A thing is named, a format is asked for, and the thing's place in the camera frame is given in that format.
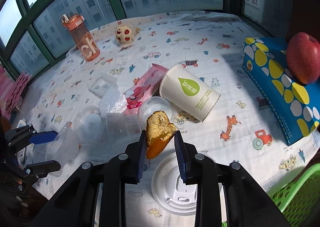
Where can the small clear round lid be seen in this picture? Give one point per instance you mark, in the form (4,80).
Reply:
(149,106)

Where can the white paper cup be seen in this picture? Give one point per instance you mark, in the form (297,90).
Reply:
(188,92)

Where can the orange water bottle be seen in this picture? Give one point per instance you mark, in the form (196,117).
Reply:
(81,35)

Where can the red apple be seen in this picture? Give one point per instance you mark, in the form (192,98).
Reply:
(302,57)

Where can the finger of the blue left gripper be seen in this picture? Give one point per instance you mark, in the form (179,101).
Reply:
(43,137)
(43,167)

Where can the small clear plastic tray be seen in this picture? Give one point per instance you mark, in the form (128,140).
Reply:
(101,83)

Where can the orange peel piece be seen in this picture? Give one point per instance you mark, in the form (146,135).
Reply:
(159,132)

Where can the green plastic basket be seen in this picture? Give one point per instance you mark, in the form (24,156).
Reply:
(299,200)

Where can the pink snack wrapper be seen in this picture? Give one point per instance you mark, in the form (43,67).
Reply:
(144,88)

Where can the white styrofoam block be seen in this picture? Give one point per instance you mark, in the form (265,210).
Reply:
(112,102)

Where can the white plastic cup lid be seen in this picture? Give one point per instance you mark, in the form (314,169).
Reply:
(170,192)

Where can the blue yellow tissue box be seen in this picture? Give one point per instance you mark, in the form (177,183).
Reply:
(295,106)

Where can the clear rectangular plastic tray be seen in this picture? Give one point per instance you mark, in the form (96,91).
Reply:
(63,148)

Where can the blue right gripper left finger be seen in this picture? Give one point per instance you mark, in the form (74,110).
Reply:
(142,147)

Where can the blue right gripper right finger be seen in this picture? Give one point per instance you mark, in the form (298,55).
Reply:
(182,156)

